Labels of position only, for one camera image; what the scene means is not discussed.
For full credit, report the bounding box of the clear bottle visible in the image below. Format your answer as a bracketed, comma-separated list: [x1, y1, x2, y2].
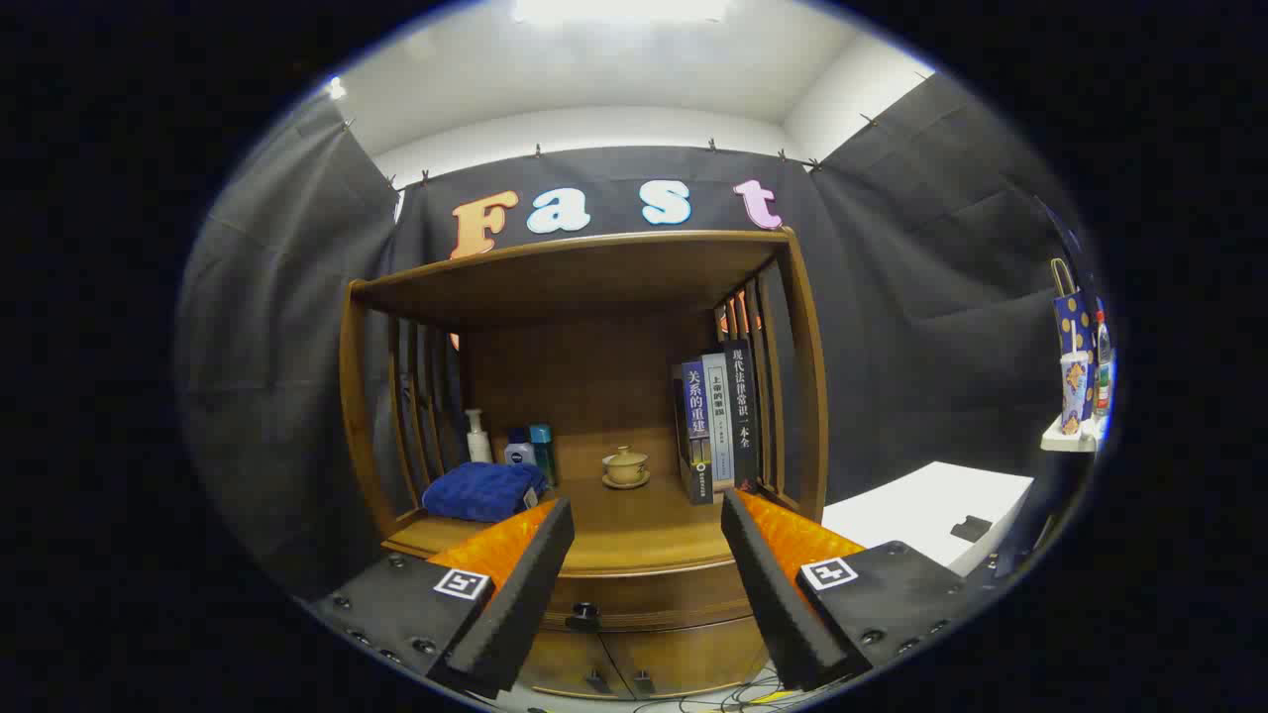
[1093, 309, 1112, 417]

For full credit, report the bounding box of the black spine book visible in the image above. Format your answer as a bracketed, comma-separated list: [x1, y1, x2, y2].
[721, 340, 762, 488]

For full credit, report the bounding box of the ceiling light panel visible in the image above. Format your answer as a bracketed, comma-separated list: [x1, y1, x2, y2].
[510, 0, 736, 25]

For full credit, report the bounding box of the wooden countertop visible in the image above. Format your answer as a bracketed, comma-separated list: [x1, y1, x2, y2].
[381, 475, 793, 577]

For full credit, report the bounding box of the white wall shelf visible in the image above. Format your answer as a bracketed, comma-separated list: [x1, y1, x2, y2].
[1040, 416, 1107, 454]

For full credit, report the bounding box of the blue folded towel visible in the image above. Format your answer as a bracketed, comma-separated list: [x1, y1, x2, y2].
[423, 461, 549, 524]

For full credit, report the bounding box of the wooden drawer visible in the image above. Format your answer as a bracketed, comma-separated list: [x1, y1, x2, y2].
[535, 564, 759, 635]

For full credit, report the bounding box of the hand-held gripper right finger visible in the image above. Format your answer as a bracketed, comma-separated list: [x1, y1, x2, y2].
[720, 488, 992, 692]

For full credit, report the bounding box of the blue dotted gift bag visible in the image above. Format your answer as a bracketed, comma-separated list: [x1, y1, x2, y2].
[1051, 258, 1099, 422]

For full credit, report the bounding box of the tangle of cables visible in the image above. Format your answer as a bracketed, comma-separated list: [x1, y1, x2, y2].
[634, 671, 798, 710]

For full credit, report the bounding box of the pale spine book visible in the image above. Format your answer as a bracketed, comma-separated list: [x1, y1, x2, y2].
[701, 352, 737, 493]

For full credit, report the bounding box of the wooden cabinet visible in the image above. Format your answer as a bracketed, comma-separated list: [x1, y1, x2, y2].
[339, 228, 829, 702]

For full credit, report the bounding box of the blue spine book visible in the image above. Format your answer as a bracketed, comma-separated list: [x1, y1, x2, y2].
[672, 359, 715, 506]

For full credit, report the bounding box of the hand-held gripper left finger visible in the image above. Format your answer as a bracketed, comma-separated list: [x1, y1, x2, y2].
[307, 497, 577, 700]

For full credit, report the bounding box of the white side cabinet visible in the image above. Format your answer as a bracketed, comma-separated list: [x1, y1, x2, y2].
[822, 461, 1036, 578]

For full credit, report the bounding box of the wooden cabinet door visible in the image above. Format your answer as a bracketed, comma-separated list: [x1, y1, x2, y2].
[602, 616, 770, 698]
[520, 629, 623, 700]

